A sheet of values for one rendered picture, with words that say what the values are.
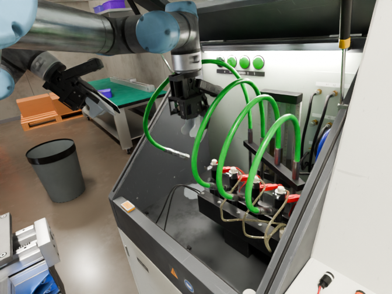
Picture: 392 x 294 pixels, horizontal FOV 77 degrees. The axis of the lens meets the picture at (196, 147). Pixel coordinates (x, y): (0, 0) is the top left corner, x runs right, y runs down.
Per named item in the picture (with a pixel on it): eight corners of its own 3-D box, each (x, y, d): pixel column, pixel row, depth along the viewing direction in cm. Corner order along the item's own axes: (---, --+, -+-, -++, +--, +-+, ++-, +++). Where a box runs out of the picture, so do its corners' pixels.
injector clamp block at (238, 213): (200, 226, 94) (196, 193, 88) (218, 212, 100) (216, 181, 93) (282, 282, 71) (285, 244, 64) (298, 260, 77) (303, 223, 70)
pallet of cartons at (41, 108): (83, 106, 612) (77, 87, 591) (93, 114, 542) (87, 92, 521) (21, 121, 547) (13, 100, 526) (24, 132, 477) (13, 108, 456)
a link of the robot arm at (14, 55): (0, 52, 71) (20, 30, 72) (35, 77, 74) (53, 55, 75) (-16, 43, 64) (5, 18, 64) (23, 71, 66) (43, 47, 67)
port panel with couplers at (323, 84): (299, 163, 86) (308, 73, 73) (304, 159, 88) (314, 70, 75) (339, 175, 78) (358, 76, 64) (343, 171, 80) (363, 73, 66)
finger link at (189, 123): (180, 145, 73) (176, 115, 69) (195, 138, 77) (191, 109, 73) (187, 147, 71) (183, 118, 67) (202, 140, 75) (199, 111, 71)
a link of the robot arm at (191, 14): (156, 4, 55) (172, 5, 62) (163, 56, 59) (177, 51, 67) (188, -1, 52) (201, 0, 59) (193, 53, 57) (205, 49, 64)
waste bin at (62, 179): (86, 177, 300) (71, 135, 275) (92, 194, 265) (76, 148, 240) (46, 190, 281) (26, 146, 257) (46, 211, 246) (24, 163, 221)
